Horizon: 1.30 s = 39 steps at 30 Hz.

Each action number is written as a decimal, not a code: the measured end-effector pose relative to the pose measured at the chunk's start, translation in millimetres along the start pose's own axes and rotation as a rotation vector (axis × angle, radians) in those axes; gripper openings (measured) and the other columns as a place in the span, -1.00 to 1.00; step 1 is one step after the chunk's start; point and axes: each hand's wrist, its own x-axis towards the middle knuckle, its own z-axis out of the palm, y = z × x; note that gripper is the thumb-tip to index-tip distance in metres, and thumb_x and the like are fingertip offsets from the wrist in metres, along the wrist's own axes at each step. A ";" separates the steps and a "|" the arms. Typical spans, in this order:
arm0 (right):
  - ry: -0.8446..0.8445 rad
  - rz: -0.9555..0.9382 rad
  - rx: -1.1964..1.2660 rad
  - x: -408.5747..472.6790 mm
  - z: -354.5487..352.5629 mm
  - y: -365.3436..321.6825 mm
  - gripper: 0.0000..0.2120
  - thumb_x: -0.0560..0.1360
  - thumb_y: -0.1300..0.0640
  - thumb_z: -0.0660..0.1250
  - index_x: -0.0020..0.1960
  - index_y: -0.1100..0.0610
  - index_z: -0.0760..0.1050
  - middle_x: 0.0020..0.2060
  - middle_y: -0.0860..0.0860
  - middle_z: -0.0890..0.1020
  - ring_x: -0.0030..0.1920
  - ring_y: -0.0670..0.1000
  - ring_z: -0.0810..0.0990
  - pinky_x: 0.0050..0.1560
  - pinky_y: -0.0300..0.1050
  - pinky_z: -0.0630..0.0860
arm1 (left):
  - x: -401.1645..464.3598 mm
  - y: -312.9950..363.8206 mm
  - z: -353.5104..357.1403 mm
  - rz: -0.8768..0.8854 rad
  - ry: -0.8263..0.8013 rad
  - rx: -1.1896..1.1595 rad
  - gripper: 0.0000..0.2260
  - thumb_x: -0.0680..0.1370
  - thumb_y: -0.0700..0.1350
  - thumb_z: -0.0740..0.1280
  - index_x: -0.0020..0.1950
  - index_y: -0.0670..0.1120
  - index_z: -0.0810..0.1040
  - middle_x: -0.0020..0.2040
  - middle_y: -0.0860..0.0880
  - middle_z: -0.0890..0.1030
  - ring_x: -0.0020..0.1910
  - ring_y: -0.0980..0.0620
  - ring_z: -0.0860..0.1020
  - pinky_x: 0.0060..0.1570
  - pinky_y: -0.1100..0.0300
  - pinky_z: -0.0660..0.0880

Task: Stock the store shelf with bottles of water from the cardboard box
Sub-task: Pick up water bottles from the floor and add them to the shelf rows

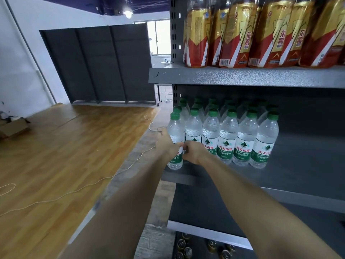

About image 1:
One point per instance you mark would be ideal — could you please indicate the person's left hand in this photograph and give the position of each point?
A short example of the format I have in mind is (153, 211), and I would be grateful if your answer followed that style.
(168, 148)

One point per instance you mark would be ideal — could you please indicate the person's right hand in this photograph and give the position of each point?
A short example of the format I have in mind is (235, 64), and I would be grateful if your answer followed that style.
(196, 153)

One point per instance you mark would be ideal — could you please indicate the lone water bottle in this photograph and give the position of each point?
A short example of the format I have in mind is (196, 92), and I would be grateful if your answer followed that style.
(175, 132)

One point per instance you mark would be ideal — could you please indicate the row of shelved water bottles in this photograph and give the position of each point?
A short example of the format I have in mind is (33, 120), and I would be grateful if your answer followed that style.
(229, 137)

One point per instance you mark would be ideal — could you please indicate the dark grey metal shelf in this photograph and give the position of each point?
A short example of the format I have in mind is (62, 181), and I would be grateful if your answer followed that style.
(296, 159)

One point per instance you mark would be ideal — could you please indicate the person's right forearm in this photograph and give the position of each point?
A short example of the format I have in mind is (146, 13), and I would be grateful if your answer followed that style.
(264, 213)

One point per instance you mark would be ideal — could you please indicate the person's left forearm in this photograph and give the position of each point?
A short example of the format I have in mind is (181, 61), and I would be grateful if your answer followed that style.
(121, 213)

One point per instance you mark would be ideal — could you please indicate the white table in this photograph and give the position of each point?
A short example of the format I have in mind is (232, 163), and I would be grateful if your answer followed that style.
(161, 63)

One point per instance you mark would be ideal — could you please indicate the group of small gold cans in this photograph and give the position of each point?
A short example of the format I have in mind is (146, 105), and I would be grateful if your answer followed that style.
(186, 250)

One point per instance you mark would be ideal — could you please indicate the dark grey partition panels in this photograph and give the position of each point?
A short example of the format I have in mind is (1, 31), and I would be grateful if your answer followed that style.
(102, 67)

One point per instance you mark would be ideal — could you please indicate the row of gold red drink bottles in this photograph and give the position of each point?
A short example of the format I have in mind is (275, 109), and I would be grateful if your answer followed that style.
(256, 37)

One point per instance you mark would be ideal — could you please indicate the hanging ceiling lamp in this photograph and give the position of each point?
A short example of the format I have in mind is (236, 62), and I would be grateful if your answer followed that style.
(128, 12)

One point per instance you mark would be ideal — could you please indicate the flat brown carton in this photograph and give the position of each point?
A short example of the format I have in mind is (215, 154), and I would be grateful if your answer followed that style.
(14, 128)

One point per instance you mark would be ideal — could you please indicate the white wall pipe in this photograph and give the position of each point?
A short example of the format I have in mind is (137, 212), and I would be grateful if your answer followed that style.
(29, 51)

